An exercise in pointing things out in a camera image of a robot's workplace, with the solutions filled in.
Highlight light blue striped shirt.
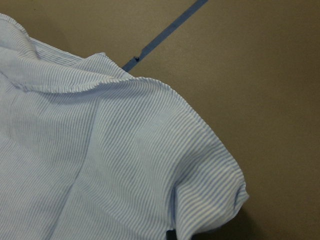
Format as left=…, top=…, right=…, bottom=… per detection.
left=0, top=14, right=248, bottom=240

